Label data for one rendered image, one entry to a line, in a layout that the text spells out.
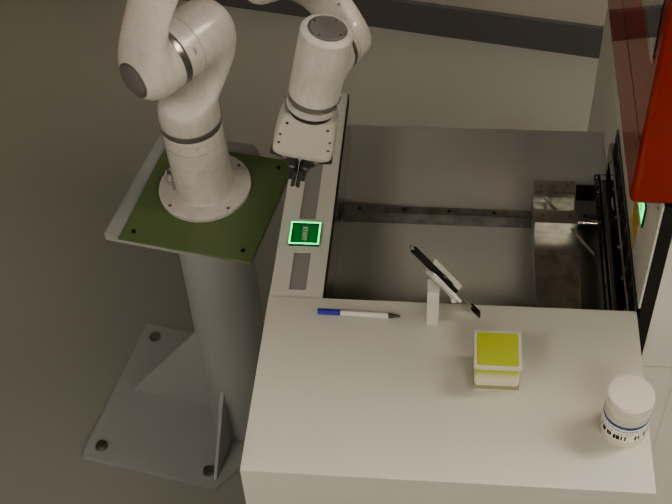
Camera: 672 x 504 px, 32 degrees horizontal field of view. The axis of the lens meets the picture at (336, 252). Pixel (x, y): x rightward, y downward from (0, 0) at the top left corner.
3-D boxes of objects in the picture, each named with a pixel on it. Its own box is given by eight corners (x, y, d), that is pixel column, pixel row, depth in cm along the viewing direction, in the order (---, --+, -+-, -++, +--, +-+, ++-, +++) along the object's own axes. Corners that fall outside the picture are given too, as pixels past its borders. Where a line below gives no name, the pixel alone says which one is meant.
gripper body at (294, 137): (345, 93, 191) (333, 142, 200) (283, 81, 191) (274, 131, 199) (341, 124, 186) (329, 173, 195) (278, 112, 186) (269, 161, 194)
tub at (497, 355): (518, 356, 191) (521, 331, 186) (519, 394, 186) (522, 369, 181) (471, 355, 192) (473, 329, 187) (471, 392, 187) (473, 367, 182)
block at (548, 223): (575, 220, 223) (577, 209, 220) (576, 233, 220) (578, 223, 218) (533, 219, 223) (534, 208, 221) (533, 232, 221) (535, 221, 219)
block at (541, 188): (573, 191, 228) (575, 180, 226) (574, 203, 226) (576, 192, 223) (532, 189, 229) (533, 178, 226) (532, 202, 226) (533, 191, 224)
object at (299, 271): (350, 142, 249) (348, 92, 238) (326, 349, 212) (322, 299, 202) (306, 141, 250) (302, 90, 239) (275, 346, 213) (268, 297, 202)
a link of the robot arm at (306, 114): (344, 81, 190) (341, 95, 192) (291, 71, 189) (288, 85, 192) (340, 115, 184) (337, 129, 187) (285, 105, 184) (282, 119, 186)
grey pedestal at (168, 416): (81, 459, 295) (-1, 237, 234) (147, 326, 323) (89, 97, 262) (274, 504, 284) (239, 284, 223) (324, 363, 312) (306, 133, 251)
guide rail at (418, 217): (598, 223, 230) (600, 212, 228) (599, 230, 229) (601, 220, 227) (345, 214, 235) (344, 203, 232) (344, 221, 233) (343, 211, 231)
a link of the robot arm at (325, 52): (309, 65, 191) (277, 93, 185) (322, 0, 181) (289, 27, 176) (352, 89, 189) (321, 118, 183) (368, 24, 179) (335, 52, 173)
